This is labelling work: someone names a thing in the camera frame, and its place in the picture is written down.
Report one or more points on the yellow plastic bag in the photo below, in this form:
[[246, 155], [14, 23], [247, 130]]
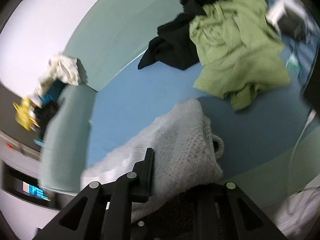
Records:
[[24, 115]]

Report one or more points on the blue bag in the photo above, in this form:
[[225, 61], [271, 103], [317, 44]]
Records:
[[53, 92]]

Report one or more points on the dark window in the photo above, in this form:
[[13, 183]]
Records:
[[26, 188]]

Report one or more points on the green shirt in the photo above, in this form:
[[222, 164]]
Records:
[[239, 52]]

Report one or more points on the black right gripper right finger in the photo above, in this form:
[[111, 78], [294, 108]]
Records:
[[209, 211]]

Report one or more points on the black garment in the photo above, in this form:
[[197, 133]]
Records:
[[173, 46]]

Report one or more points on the green sofa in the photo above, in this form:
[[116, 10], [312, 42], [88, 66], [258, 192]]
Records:
[[111, 36]]

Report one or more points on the grey knitted sweater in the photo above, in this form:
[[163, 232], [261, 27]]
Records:
[[186, 153]]

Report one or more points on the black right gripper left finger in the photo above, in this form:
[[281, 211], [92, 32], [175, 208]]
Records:
[[103, 211]]

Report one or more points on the cream white garment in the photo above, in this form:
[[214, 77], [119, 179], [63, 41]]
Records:
[[62, 68]]

